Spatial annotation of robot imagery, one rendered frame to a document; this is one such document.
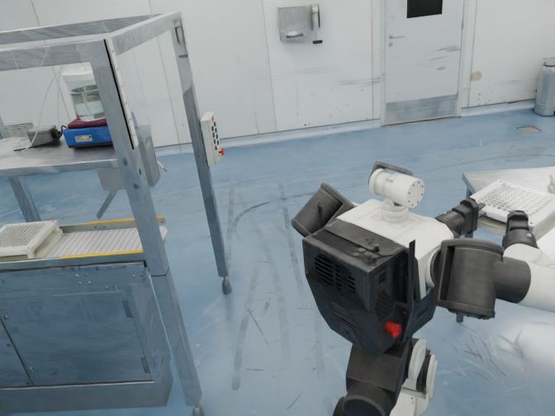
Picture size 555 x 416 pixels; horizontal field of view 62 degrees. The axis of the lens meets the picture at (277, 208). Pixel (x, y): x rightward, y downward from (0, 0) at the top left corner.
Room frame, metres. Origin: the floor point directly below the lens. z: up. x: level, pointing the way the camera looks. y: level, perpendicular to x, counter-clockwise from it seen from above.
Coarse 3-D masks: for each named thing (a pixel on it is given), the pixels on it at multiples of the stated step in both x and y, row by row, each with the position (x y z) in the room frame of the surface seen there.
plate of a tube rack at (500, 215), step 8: (496, 184) 1.45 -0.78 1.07; (512, 184) 1.44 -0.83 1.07; (480, 192) 1.40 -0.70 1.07; (488, 192) 1.40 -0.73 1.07; (544, 192) 1.35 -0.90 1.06; (488, 208) 1.29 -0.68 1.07; (496, 208) 1.28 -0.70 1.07; (544, 208) 1.25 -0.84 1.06; (552, 208) 1.25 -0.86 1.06; (488, 216) 1.27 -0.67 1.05; (496, 216) 1.25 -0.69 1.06; (504, 216) 1.23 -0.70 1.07; (536, 216) 1.21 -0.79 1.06; (544, 216) 1.20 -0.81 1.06; (552, 216) 1.22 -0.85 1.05; (536, 224) 1.17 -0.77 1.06
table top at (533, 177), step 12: (528, 168) 1.93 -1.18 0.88; (540, 168) 1.92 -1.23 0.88; (552, 168) 1.90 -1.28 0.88; (468, 180) 1.89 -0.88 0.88; (480, 180) 1.87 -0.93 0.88; (492, 180) 1.86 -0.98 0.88; (504, 180) 1.84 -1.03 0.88; (516, 180) 1.83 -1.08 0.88; (528, 180) 1.82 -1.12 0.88; (540, 180) 1.80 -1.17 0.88; (540, 240) 1.35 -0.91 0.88; (552, 240) 1.34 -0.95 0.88; (552, 252) 1.27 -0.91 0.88
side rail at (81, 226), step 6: (114, 222) 1.80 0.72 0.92; (120, 222) 1.80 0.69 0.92; (126, 222) 1.80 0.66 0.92; (132, 222) 1.80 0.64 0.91; (162, 222) 1.78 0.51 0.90; (60, 228) 1.82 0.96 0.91; (66, 228) 1.82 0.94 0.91; (72, 228) 1.82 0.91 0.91; (78, 228) 1.82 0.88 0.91; (84, 228) 1.82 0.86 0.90; (90, 228) 1.81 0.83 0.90; (96, 228) 1.81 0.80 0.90; (102, 228) 1.81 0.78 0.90; (108, 228) 1.81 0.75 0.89; (114, 228) 1.80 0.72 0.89
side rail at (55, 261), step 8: (96, 256) 1.53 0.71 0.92; (104, 256) 1.53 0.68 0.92; (112, 256) 1.52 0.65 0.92; (120, 256) 1.52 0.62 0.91; (128, 256) 1.52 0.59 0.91; (136, 256) 1.52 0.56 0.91; (144, 256) 1.51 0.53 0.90; (0, 264) 1.56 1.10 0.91; (8, 264) 1.56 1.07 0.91; (16, 264) 1.56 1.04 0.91; (24, 264) 1.56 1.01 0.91; (32, 264) 1.55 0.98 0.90; (40, 264) 1.55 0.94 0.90; (48, 264) 1.55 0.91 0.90; (56, 264) 1.54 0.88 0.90; (64, 264) 1.54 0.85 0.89; (72, 264) 1.54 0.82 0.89
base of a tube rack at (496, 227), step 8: (480, 224) 1.29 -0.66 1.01; (488, 224) 1.27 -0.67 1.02; (496, 224) 1.26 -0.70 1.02; (504, 224) 1.26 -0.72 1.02; (544, 224) 1.23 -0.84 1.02; (552, 224) 1.23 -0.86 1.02; (496, 232) 1.24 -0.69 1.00; (504, 232) 1.22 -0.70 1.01; (536, 232) 1.19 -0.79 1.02; (544, 232) 1.20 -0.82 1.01; (536, 240) 1.17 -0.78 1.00
